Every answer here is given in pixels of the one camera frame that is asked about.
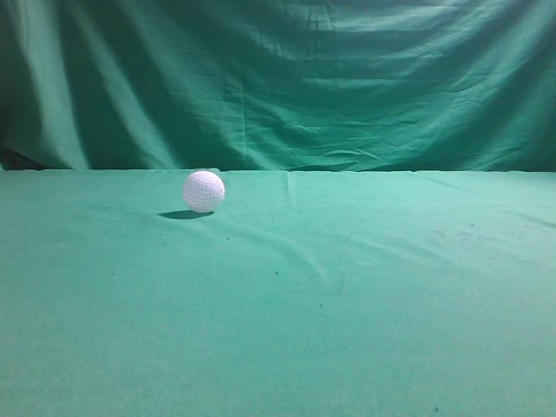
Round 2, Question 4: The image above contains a white dimpled golf ball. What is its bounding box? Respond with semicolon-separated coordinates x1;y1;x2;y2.
182;170;226;213

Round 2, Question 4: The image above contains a green table cloth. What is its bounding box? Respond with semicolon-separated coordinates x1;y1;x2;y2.
1;170;555;416

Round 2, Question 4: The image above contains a green backdrop cloth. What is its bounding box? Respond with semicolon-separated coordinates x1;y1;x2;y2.
1;1;555;171

